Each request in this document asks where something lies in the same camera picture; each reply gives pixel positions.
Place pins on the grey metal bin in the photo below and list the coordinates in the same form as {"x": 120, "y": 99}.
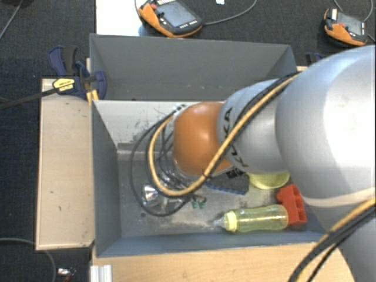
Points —
{"x": 147, "y": 69}

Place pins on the dark blue sponge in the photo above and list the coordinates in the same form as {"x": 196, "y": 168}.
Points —
{"x": 229, "y": 185}

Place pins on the yellow cup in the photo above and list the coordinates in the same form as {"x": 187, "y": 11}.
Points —
{"x": 268, "y": 181}

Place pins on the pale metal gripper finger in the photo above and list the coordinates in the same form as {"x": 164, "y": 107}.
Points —
{"x": 168, "y": 206}
{"x": 150, "y": 194}

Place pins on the pale wood flat board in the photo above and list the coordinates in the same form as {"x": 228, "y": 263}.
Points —
{"x": 64, "y": 172}

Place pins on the red plastic block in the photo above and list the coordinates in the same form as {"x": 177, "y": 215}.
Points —
{"x": 293, "y": 207}

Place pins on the yellow clear baby bottle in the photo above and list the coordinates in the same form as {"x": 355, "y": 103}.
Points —
{"x": 258, "y": 219}

